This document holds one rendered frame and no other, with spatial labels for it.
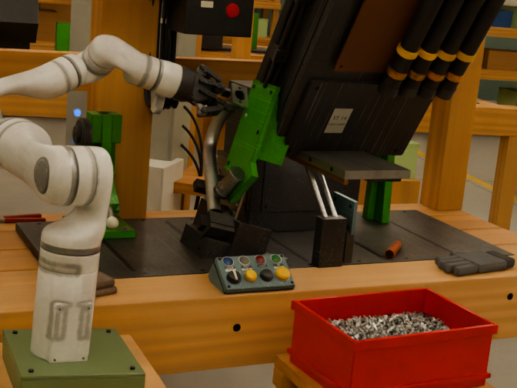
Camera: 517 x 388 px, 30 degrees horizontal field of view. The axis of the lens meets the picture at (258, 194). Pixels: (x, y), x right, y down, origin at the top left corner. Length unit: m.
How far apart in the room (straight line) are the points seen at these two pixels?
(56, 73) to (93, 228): 0.53
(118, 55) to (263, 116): 0.33
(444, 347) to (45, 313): 0.70
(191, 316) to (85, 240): 0.42
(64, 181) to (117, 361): 0.31
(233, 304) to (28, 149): 0.55
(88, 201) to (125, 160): 0.88
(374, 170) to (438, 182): 0.83
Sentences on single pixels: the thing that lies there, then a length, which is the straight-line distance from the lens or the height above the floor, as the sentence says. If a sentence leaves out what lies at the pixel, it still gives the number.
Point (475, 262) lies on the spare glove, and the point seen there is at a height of 0.92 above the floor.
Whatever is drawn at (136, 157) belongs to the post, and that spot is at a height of 1.04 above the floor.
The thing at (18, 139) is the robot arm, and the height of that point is 1.21.
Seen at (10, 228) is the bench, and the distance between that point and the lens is 2.30.
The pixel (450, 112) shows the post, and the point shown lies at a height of 1.17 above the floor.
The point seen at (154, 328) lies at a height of 0.85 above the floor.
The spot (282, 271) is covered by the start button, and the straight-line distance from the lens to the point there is 1.90.
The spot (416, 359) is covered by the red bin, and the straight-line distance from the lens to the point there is 1.74.
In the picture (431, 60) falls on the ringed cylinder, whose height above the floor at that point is 1.36.
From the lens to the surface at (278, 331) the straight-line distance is 1.93.
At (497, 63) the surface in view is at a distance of 10.40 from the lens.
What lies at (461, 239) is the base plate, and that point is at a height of 0.90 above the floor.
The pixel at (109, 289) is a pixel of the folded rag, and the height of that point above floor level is 0.91.
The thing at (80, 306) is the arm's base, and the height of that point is 0.99.
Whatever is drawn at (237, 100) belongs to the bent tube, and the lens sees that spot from 2.12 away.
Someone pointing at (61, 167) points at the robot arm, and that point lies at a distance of 1.44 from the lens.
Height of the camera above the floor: 1.51
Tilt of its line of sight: 13 degrees down
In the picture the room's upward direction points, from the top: 5 degrees clockwise
